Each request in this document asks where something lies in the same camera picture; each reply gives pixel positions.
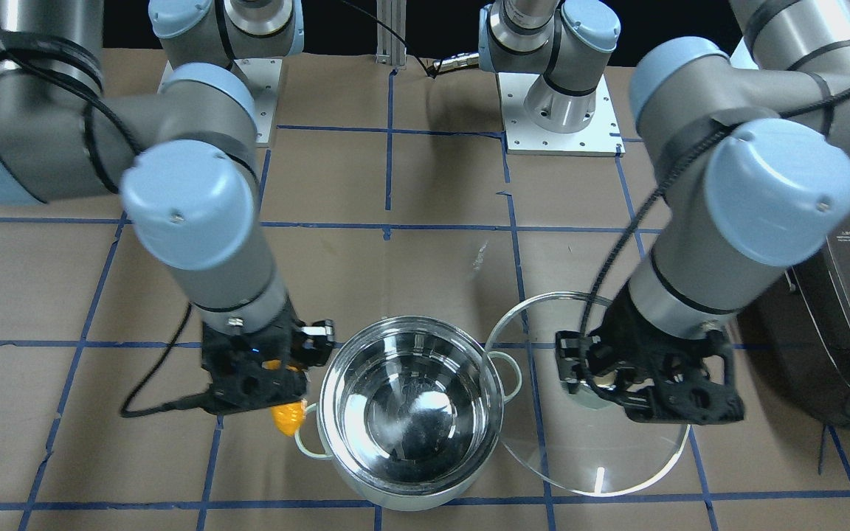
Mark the yellow toy corn cob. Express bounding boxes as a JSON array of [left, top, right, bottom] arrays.
[[262, 359, 310, 437]]

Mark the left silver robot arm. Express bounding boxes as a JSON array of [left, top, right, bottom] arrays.
[[554, 1, 850, 426]]

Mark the dark grey rice cooker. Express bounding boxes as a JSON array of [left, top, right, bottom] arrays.
[[751, 215, 850, 429]]

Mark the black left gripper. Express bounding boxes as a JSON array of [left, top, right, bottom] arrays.
[[554, 286, 745, 426]]

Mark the pale green electric pot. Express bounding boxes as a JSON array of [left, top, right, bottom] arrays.
[[294, 316, 523, 512]]

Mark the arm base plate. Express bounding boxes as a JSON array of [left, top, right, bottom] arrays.
[[158, 58, 283, 148], [497, 73, 625, 157]]

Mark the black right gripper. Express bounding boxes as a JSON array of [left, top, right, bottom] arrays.
[[200, 299, 335, 414]]

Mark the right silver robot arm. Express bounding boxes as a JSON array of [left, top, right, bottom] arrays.
[[0, 1, 334, 417]]

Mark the glass pot lid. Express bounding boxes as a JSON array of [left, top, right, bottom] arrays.
[[485, 291, 689, 498]]

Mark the aluminium frame post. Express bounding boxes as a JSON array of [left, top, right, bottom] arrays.
[[375, 1, 407, 70]]

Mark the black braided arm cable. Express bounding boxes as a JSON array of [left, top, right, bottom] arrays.
[[580, 44, 850, 336]]

